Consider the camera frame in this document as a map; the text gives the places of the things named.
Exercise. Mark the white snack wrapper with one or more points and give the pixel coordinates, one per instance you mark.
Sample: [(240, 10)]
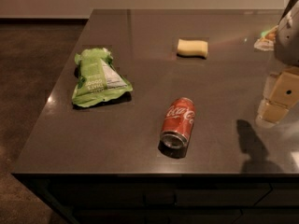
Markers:
[(267, 40)]

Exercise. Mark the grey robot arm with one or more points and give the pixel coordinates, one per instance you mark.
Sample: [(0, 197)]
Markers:
[(294, 6)]

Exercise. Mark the dark cabinet drawers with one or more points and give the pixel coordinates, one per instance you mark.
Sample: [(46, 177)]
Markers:
[(84, 199)]

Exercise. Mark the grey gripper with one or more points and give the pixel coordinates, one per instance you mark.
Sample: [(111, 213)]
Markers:
[(288, 42)]

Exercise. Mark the red coke can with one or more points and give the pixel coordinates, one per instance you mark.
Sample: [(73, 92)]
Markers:
[(178, 123)]

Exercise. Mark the green chip bag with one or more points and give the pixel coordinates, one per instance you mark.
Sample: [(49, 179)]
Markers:
[(98, 81)]

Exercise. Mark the yellow sponge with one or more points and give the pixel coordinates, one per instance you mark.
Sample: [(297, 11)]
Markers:
[(192, 48)]

